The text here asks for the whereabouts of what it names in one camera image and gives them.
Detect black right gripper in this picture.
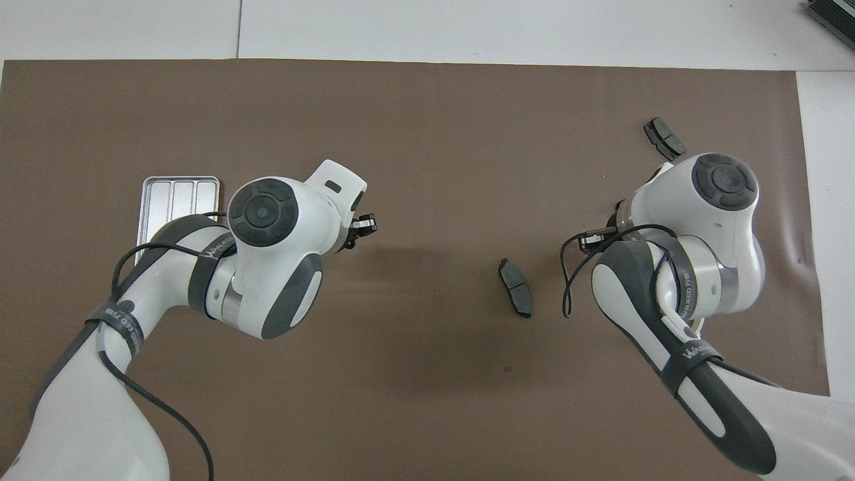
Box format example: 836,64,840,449
577,229,623,255

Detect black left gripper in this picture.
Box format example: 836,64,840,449
336,213,378,254

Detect silver metal tray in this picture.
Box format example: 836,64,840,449
136,176,221,268

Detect long dark grey brake pad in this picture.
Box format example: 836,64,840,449
498,258,534,319

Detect brown paper table mat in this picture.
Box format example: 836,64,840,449
0,59,830,481

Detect short dark grey brake pad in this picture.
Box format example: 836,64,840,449
643,117,687,162

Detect black ribbed device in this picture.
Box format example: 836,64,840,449
804,0,855,51

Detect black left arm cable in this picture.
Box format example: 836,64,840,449
109,211,236,481

